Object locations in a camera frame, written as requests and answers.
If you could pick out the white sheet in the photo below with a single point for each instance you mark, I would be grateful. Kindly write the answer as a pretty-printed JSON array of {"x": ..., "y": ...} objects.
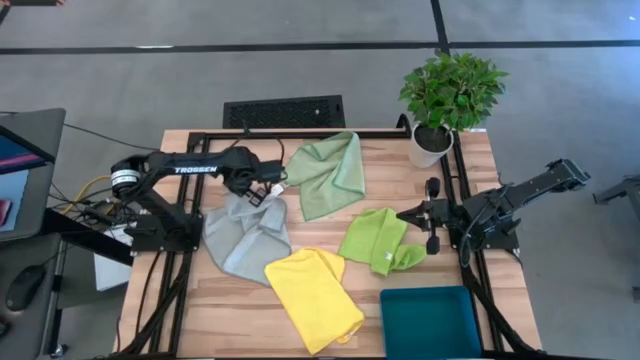
[{"x": 110, "y": 272}]

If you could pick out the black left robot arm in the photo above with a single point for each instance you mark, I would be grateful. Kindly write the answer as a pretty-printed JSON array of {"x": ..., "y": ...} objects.
[{"x": 195, "y": 167}]

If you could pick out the pale sage green microfiber towel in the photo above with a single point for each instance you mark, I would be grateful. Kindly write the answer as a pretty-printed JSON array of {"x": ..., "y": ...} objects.
[{"x": 325, "y": 175}]

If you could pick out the black computer mouse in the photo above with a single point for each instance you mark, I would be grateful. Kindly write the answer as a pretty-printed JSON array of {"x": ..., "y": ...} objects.
[{"x": 25, "y": 287}]

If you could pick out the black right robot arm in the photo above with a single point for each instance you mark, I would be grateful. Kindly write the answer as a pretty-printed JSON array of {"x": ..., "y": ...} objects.
[{"x": 525, "y": 192}]

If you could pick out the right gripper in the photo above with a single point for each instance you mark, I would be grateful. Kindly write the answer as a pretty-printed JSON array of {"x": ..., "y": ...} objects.
[{"x": 442, "y": 216}]

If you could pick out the dark chair base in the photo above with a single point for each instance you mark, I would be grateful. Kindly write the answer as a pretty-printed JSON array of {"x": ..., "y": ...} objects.
[{"x": 625, "y": 190}]

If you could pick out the white plant pot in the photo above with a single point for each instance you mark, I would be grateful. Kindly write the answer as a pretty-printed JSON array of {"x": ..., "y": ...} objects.
[{"x": 422, "y": 157}]

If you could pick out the lime green microfiber towel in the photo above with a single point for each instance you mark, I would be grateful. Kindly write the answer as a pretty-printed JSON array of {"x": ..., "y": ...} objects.
[{"x": 372, "y": 237}]

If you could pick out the yellow microfiber towel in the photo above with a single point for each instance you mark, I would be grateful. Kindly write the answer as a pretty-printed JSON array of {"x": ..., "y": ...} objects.
[{"x": 310, "y": 300}]

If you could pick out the computer monitor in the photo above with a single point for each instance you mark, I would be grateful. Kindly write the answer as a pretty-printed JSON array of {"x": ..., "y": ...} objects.
[{"x": 20, "y": 155}]

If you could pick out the gray microfiber towel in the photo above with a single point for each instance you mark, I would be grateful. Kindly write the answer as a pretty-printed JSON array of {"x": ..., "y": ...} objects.
[{"x": 245, "y": 240}]

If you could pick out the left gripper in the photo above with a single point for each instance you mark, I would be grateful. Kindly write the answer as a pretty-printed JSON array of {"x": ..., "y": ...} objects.
[{"x": 255, "y": 170}]

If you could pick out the gray desk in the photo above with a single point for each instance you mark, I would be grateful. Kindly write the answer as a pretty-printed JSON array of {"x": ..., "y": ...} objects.
[{"x": 35, "y": 220}]

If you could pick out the teal plastic tray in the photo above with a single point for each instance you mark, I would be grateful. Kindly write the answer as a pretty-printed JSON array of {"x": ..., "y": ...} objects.
[{"x": 430, "y": 325}]

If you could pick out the green leafy plant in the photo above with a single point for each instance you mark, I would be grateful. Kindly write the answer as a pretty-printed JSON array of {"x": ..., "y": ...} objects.
[{"x": 450, "y": 90}]

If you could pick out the black floor vent grate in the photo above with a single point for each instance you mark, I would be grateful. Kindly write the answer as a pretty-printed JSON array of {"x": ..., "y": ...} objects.
[{"x": 280, "y": 112}]

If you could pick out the black aluminium table frame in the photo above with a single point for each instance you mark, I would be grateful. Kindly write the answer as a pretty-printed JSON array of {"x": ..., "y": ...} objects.
[{"x": 300, "y": 135}]

